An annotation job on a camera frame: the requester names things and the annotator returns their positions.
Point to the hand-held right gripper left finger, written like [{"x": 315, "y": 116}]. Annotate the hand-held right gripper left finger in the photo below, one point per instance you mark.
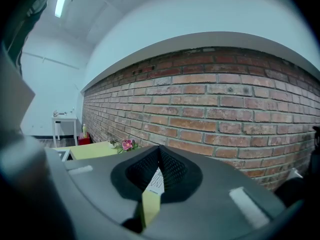
[{"x": 100, "y": 184}]

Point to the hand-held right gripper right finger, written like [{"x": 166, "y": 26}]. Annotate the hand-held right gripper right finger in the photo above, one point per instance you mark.
[{"x": 215, "y": 196}]

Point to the yellow-green table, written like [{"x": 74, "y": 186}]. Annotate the yellow-green table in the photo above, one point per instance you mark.
[{"x": 92, "y": 150}]

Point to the small plant in white pot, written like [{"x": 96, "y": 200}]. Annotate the small plant in white pot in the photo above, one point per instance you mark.
[{"x": 113, "y": 143}]

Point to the red box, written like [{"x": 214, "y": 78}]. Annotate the red box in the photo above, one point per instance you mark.
[{"x": 83, "y": 140}]

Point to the pink flower plant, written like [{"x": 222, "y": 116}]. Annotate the pink flower plant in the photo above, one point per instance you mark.
[{"x": 127, "y": 144}]

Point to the yellow-green bottle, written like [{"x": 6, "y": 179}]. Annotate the yellow-green bottle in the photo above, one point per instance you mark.
[{"x": 85, "y": 130}]

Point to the white printed paper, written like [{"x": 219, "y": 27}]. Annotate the white printed paper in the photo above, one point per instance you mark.
[{"x": 157, "y": 182}]

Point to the white side table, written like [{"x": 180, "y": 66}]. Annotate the white side table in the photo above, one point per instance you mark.
[{"x": 64, "y": 126}]

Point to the small items on side table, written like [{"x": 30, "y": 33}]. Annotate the small items on side table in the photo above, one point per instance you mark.
[{"x": 60, "y": 113}]

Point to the dark hanging fabric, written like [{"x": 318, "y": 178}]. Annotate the dark hanging fabric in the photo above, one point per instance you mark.
[{"x": 23, "y": 24}]

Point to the long ceiling light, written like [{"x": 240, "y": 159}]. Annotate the long ceiling light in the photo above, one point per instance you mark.
[{"x": 62, "y": 0}]

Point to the white frame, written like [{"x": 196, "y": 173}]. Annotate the white frame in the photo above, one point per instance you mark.
[{"x": 63, "y": 154}]

